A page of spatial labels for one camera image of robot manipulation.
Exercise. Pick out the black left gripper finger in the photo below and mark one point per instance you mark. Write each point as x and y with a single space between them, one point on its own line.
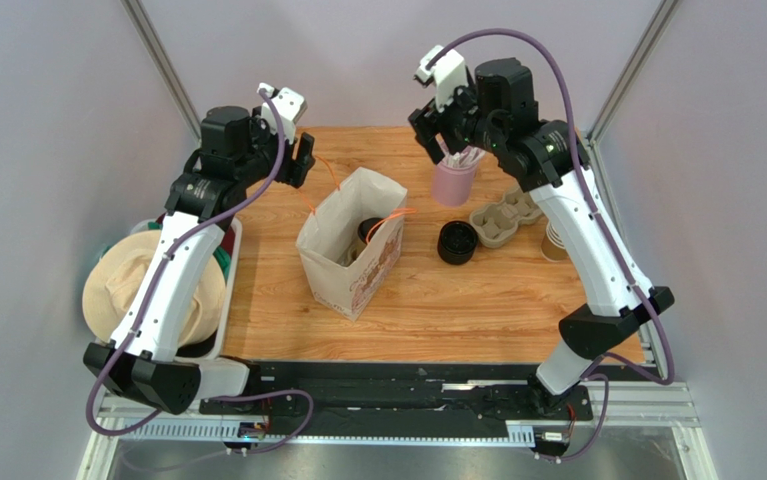
305 148
298 170

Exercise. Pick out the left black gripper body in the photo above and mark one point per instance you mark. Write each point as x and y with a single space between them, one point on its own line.
269 142

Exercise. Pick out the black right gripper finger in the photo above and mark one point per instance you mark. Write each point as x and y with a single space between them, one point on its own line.
422 121
436 149

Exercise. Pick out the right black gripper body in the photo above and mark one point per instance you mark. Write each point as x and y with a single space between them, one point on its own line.
428 126

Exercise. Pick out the single black cup lid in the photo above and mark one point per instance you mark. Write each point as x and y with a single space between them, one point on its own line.
367 229

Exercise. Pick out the pulp cup carrier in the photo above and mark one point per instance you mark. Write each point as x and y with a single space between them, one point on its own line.
351 253
496 223

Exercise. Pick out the white paper takeout bag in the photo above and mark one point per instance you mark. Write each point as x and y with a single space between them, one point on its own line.
352 239

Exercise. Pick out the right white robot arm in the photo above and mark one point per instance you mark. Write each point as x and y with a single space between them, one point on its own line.
493 108

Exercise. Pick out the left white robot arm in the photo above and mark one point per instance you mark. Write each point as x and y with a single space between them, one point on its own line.
239 148

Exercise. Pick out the pink straw holder cup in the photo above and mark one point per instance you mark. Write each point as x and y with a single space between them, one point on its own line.
452 181

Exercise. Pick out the stack of black lids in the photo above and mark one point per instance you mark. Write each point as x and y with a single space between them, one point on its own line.
457 242

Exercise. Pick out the stack of paper cups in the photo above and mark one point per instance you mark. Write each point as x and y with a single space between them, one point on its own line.
552 247

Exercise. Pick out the white plastic bin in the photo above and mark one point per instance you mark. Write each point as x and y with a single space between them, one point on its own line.
211 348

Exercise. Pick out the beige straw hat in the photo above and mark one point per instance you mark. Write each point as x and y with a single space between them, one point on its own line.
106 298

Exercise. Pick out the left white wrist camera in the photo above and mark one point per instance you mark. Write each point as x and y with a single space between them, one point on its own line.
283 107

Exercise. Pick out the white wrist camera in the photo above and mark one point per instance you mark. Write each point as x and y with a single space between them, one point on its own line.
448 74
283 107

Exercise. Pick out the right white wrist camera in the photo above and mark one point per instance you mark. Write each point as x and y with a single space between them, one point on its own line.
448 74

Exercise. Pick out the right aluminium frame post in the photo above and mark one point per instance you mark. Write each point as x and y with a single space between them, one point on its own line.
644 48

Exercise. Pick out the aluminium frame post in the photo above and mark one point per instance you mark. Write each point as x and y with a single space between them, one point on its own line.
151 40
644 48

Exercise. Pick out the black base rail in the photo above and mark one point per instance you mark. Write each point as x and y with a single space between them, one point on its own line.
420 405

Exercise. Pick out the left aluminium frame post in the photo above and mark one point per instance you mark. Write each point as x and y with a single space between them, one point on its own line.
151 40

